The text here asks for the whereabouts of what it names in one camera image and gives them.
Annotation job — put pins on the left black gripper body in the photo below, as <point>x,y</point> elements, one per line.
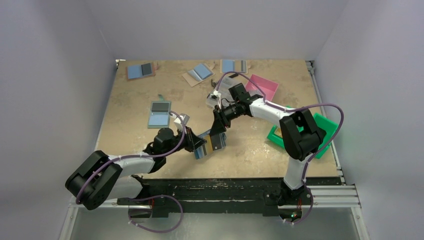
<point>187,143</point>

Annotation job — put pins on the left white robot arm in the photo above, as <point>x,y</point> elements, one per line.
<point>102,177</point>

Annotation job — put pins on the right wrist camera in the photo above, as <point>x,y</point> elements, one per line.
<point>214,99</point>

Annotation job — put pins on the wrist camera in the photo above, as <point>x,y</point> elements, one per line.
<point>181,121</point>
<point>214,99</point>

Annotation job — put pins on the pink plastic bin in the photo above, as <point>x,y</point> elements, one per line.
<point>269,87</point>

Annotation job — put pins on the green tray lid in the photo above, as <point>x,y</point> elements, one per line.
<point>329,127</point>

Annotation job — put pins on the gold card from holder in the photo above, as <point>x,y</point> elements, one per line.
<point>207,148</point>

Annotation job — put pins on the brown open card holder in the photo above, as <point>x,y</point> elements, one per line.
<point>141,71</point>

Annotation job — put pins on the blue card holder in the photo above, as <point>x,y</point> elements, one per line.
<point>218,143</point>

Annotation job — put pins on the beige open card holder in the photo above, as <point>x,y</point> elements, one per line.
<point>230,65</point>

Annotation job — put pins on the teal open card holder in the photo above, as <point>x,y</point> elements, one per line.
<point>159,115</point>

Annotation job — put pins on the clear plastic organizer box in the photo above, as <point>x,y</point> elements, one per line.
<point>226,83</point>

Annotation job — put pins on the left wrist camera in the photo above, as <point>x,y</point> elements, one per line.
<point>181,121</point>

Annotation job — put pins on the tan open card holder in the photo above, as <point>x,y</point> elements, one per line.
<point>199,74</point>

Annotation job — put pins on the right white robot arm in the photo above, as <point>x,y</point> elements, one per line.
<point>300,134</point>

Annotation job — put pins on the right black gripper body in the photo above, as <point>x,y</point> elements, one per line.
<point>218,117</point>

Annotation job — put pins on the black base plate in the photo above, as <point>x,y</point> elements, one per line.
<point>264,195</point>

